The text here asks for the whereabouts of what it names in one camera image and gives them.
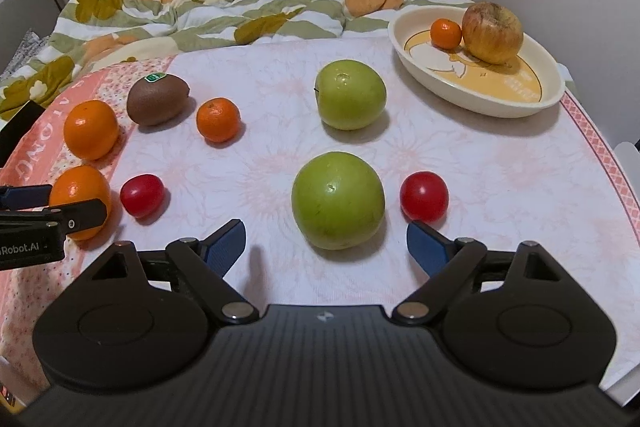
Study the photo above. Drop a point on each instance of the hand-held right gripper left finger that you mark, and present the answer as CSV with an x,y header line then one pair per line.
x,y
227,244

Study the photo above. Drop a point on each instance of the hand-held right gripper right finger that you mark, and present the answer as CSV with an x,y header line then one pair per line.
x,y
422,247

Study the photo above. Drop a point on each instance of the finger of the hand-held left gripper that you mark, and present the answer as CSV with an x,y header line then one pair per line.
x,y
25,197
85,216

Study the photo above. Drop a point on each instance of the large green apple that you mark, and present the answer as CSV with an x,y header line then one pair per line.
x,y
337,202

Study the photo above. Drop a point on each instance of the brown kiwi with green sticker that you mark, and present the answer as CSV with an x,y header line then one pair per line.
x,y
157,102

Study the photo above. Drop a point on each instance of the cream oval bowl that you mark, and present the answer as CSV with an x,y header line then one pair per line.
x,y
500,97

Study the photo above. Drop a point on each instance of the small green apple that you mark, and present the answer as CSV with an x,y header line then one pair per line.
x,y
350,94

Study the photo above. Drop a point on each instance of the red tomato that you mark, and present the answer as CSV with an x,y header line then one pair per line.
x,y
142,196
424,197

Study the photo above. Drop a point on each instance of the black flat object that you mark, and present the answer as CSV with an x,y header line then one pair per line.
x,y
17,132

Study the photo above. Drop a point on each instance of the grey patterned cloth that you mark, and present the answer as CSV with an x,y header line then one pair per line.
x,y
22,52

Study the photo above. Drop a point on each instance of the small mandarin orange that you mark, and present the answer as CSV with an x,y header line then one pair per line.
x,y
446,34

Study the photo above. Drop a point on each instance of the red yellow apple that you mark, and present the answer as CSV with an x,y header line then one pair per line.
x,y
492,32

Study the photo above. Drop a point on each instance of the green white patterned blanket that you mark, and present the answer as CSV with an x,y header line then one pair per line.
x,y
225,12

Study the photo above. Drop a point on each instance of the grey bed frame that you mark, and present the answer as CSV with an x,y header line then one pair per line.
x,y
30,17

